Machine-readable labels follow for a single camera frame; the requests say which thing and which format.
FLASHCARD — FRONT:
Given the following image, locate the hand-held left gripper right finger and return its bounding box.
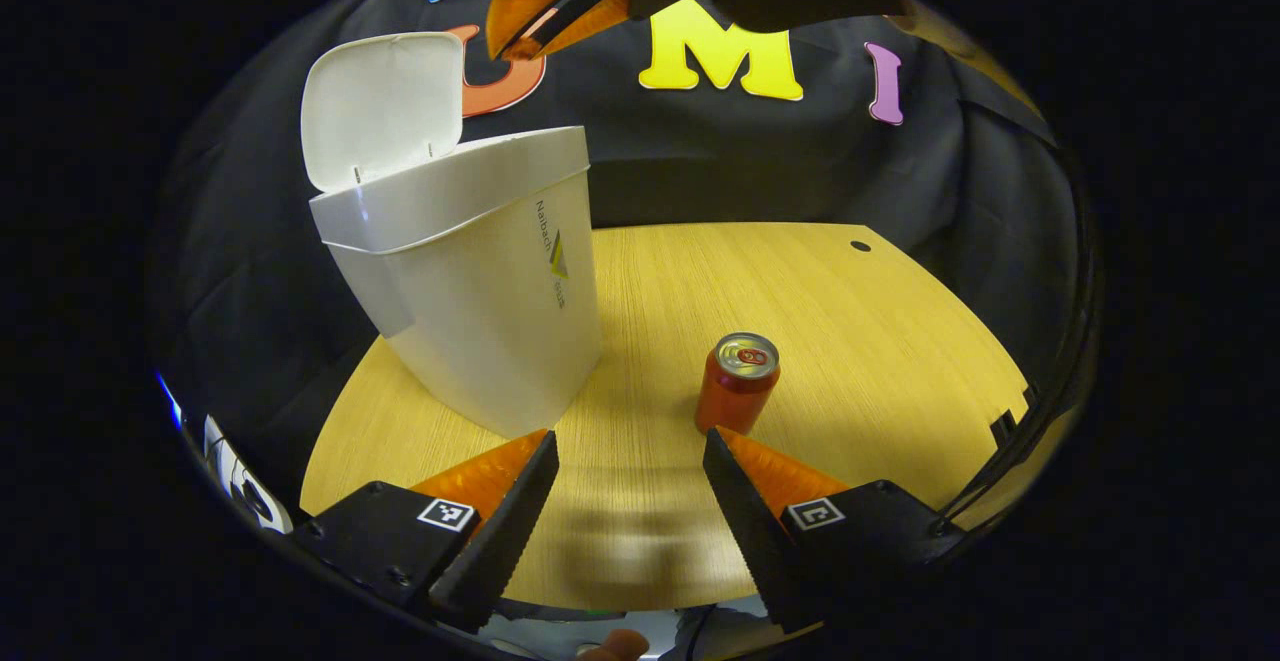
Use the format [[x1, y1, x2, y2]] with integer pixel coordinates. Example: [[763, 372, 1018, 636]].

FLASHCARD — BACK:
[[702, 427, 966, 634]]

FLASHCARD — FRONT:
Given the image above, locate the white side table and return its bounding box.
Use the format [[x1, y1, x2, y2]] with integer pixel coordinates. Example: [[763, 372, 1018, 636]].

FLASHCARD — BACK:
[[200, 414, 294, 534]]

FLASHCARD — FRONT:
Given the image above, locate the black backdrop cloth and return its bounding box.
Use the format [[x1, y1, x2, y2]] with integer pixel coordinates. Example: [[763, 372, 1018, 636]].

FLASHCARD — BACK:
[[150, 0, 1091, 502]]

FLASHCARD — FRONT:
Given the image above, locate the white desktop garbage bin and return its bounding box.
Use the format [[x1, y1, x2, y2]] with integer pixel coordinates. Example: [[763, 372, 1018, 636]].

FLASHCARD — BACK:
[[301, 32, 604, 439]]

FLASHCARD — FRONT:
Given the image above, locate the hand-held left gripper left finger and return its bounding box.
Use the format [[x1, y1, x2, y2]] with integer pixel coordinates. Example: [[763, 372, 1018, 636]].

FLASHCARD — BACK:
[[290, 429, 561, 634]]

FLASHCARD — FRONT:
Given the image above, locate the wooden desktop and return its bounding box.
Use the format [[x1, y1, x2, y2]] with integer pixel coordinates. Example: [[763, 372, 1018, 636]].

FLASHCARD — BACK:
[[300, 222, 1031, 612]]

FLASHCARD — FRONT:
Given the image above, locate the red pop can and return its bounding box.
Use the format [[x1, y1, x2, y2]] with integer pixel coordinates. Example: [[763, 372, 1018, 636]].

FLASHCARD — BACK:
[[695, 332, 781, 436]]

